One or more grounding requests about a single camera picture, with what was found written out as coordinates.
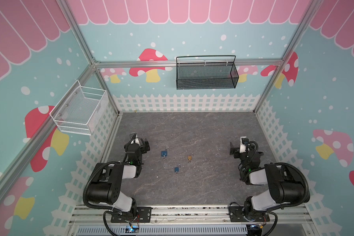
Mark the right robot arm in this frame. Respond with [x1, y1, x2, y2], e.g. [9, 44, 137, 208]
[228, 137, 310, 222]

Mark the white mesh wall basket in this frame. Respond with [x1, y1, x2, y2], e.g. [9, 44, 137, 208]
[50, 81, 109, 136]

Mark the black mesh wall basket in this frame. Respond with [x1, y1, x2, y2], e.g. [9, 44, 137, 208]
[176, 55, 240, 90]

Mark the small blue padlock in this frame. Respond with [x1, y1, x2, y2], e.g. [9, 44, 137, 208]
[174, 164, 181, 174]

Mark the large blue padlock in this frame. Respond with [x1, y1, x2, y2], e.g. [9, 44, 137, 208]
[161, 147, 170, 158]

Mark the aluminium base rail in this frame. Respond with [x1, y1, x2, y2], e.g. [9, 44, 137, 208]
[68, 204, 313, 226]

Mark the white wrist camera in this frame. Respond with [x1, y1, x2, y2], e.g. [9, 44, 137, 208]
[240, 136, 249, 153]
[129, 132, 144, 146]

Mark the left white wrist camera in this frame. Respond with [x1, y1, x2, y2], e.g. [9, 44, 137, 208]
[129, 132, 144, 146]

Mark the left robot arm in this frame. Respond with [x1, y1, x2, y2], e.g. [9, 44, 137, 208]
[83, 138, 150, 222]

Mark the white vented cable duct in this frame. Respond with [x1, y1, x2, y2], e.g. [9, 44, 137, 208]
[76, 225, 248, 236]

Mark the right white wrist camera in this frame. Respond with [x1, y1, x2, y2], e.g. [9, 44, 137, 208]
[240, 136, 249, 153]

